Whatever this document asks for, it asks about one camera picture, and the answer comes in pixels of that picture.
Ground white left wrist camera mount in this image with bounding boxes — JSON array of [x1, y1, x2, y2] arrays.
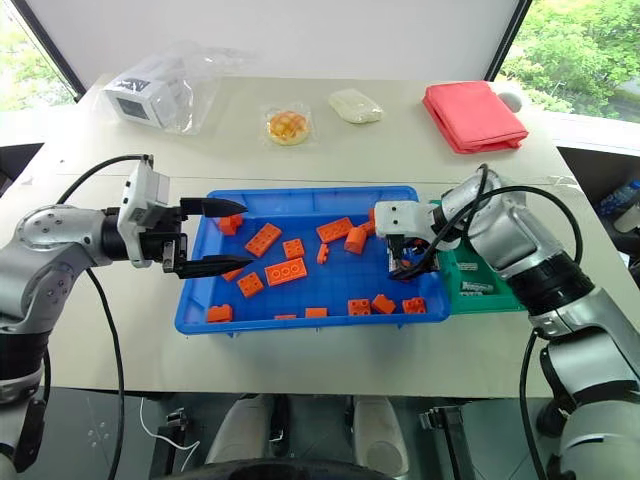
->
[[117, 162, 172, 269]]

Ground blue capped water bottles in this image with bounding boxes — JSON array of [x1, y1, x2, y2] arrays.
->
[[598, 180, 640, 217]]

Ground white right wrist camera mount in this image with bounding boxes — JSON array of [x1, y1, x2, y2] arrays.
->
[[374, 199, 434, 239]]

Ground white robot leg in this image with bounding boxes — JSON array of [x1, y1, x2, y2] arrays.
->
[[206, 393, 289, 477], [351, 394, 410, 477]]

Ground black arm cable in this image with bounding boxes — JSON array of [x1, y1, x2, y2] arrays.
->
[[397, 164, 585, 480], [56, 153, 154, 480]]

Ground blue plastic bin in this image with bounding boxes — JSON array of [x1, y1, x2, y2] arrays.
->
[[173, 185, 454, 338]]

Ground green plastic bin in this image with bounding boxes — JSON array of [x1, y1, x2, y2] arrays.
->
[[428, 199, 529, 314]]

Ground white cardboard box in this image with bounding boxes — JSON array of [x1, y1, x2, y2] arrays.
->
[[102, 56, 194, 129]]

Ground folded red cloth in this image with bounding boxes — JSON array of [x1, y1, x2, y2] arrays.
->
[[421, 80, 530, 155]]

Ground white device in plastic bag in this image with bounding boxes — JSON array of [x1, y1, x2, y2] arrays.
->
[[101, 41, 252, 135]]

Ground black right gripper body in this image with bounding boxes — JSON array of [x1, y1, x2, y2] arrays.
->
[[385, 230, 442, 271]]

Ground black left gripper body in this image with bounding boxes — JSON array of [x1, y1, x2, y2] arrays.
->
[[140, 204, 190, 275]]

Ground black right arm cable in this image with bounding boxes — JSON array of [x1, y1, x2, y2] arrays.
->
[[397, 164, 585, 480]]

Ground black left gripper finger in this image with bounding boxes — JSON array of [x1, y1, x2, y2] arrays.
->
[[176, 254, 254, 280], [179, 197, 249, 222]]

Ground wrapped white bun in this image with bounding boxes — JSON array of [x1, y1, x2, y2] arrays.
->
[[327, 87, 387, 125]]

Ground black window frame bar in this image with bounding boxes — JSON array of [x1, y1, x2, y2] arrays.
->
[[8, 0, 87, 97], [486, 0, 534, 82]]

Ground long orange toy brick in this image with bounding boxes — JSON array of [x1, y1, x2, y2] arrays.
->
[[315, 217, 354, 244], [263, 258, 309, 288], [244, 222, 283, 259]]

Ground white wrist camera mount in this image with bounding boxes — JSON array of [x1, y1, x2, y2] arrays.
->
[[117, 162, 172, 269], [374, 199, 434, 239]]

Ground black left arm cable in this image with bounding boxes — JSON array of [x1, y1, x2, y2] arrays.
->
[[56, 153, 154, 480]]

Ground thin white wire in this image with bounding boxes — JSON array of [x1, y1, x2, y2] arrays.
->
[[139, 396, 202, 472]]

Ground grey round knob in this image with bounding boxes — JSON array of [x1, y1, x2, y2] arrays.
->
[[496, 90, 524, 114]]

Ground black table bracket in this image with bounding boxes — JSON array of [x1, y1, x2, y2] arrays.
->
[[418, 405, 467, 480], [158, 406, 190, 442]]

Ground white cup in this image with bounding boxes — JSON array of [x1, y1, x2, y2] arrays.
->
[[616, 201, 640, 234]]

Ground wrapped yellow fruit tart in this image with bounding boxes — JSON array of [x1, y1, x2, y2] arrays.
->
[[261, 104, 319, 148]]

